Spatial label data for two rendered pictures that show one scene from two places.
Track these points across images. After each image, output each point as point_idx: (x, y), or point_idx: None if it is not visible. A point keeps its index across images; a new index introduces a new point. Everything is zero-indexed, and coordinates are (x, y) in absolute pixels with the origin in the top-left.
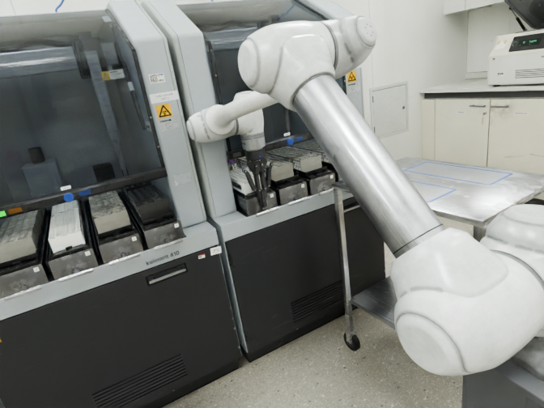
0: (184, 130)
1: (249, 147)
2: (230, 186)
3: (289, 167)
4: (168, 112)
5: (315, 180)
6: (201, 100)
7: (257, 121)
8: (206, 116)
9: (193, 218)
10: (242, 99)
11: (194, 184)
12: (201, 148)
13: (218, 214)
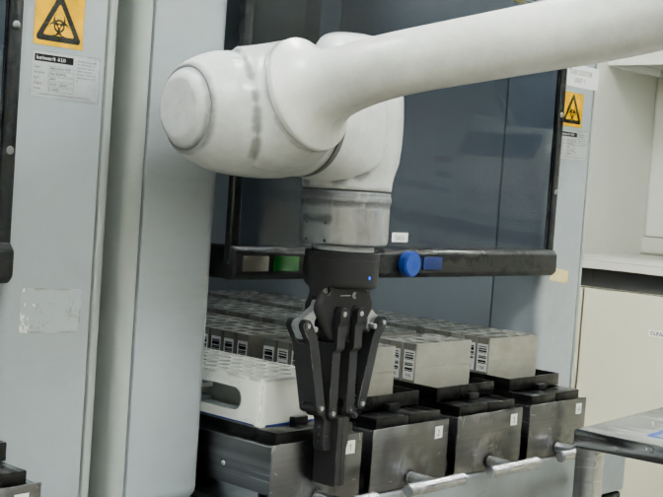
0: (104, 119)
1: (344, 236)
2: (197, 387)
3: (385, 361)
4: (73, 30)
5: (472, 422)
6: (185, 30)
7: (393, 143)
8: (275, 65)
9: (45, 493)
10: (462, 27)
11: (84, 348)
12: (143, 207)
13: (135, 495)
